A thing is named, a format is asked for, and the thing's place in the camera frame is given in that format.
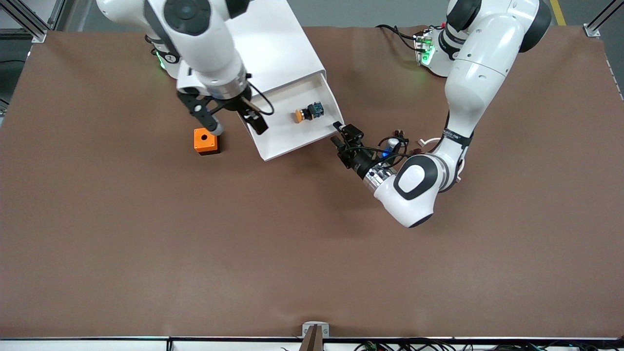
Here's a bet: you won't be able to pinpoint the aluminium frame profile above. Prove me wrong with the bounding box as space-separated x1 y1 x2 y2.
0 0 66 43
584 0 624 38

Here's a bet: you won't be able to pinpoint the grey metal bracket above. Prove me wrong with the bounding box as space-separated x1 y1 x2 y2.
302 322 330 338

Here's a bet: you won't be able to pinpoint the brown table cover mat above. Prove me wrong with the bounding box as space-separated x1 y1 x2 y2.
0 25 624 339

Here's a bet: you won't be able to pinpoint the black camera cable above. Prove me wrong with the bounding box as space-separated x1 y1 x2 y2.
368 139 415 170
246 80 275 117

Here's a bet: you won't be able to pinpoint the white plastic drawer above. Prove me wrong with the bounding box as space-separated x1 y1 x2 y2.
237 72 345 162

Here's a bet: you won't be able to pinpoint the orange mushroom push button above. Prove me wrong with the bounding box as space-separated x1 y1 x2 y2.
295 101 325 123

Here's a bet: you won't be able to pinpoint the brown camera mast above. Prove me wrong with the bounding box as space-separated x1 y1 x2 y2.
298 326 325 351

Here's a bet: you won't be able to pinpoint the orange box with hole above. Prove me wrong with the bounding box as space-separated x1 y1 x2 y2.
193 128 220 156

